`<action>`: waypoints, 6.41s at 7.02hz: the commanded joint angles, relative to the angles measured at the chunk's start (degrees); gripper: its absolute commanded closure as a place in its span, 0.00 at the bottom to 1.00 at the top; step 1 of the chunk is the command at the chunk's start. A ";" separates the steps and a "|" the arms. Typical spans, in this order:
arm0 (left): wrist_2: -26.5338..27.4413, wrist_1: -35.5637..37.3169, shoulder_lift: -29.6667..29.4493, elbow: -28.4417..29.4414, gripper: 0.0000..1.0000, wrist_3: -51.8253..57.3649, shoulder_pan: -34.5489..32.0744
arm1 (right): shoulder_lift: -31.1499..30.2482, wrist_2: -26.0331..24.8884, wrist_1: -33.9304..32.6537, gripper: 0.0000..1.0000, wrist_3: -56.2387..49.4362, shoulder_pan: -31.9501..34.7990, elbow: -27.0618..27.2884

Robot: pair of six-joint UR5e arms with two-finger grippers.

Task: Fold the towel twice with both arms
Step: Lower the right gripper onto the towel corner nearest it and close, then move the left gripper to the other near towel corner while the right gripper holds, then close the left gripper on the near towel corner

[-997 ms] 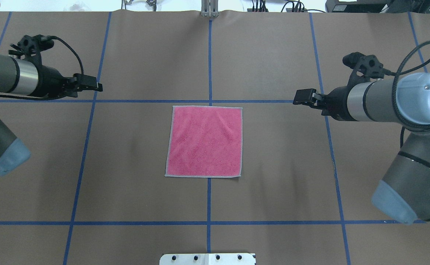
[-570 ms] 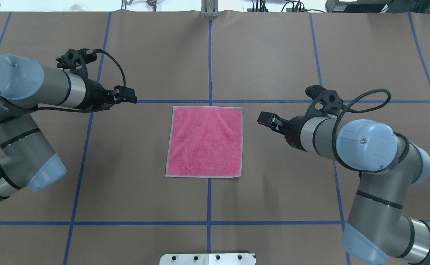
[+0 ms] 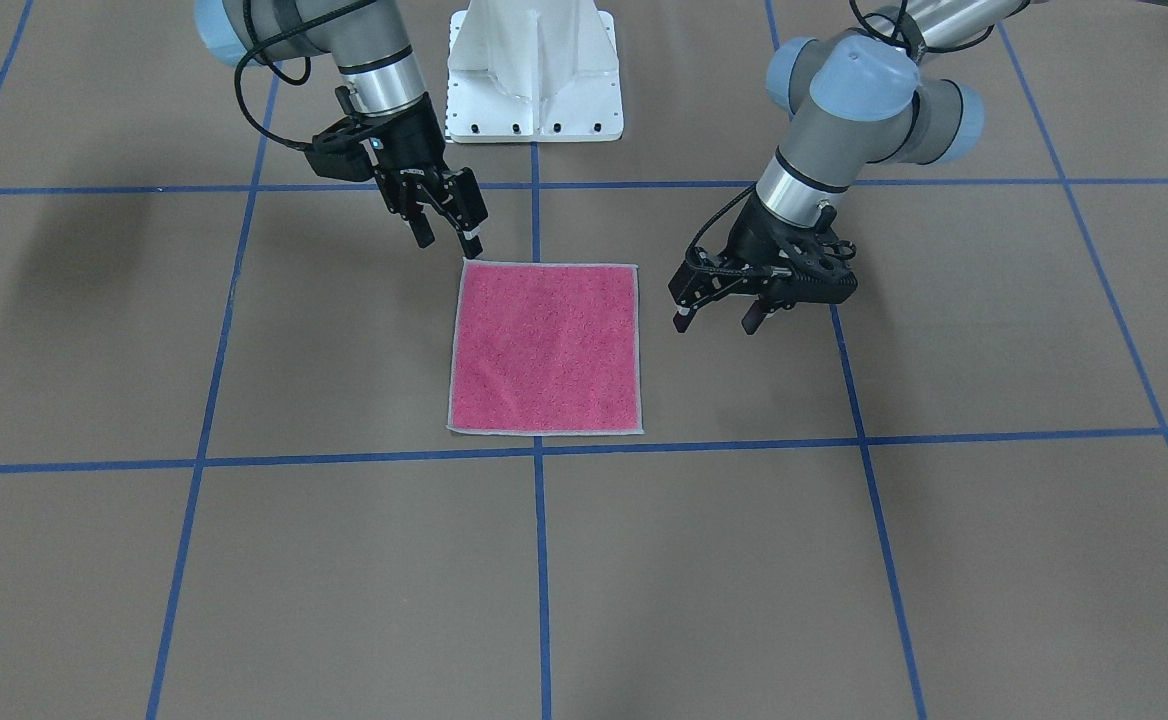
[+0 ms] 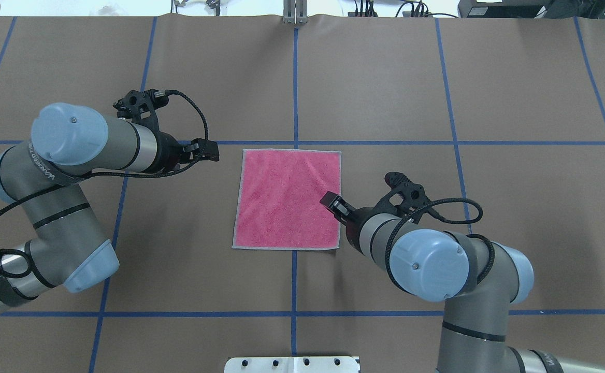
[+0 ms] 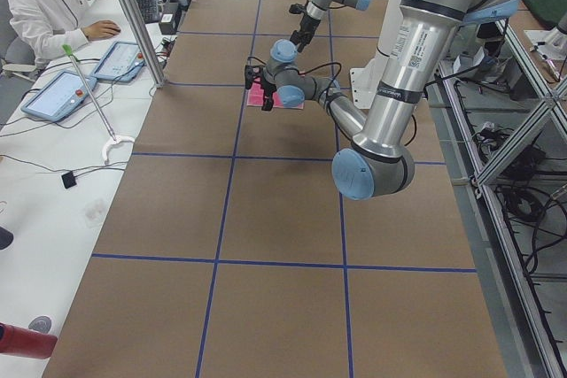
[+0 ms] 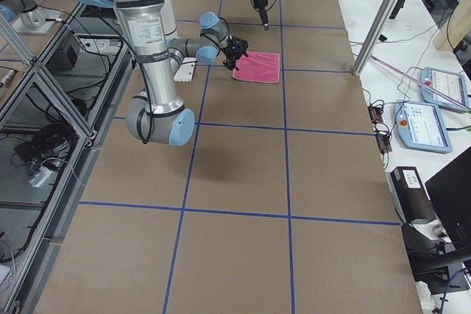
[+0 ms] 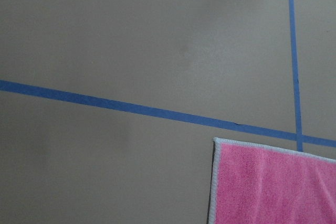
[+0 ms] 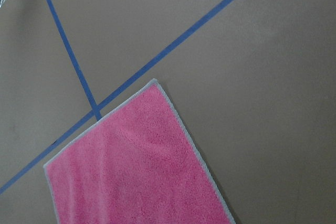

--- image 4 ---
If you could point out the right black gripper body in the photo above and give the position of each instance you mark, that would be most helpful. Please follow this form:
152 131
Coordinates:
353 221

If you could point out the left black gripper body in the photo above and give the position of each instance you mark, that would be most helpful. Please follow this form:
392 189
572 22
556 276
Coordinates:
168 148

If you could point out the pink grey-backed towel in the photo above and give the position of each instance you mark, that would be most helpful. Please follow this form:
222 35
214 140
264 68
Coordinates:
279 200

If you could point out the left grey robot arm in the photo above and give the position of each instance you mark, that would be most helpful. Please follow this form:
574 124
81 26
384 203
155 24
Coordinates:
68 145

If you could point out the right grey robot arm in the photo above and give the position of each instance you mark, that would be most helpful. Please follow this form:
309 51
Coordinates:
476 278

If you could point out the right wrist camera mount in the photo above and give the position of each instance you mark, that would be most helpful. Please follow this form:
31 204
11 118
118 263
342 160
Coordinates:
405 196

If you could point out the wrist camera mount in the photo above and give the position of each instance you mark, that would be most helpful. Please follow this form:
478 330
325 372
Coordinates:
405 196
139 107

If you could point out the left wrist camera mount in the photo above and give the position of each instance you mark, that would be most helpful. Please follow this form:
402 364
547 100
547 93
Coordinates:
139 107

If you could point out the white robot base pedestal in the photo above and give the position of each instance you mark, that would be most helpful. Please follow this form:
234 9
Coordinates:
293 364

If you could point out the aluminium frame post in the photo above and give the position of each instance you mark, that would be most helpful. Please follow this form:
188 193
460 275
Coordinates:
295 12

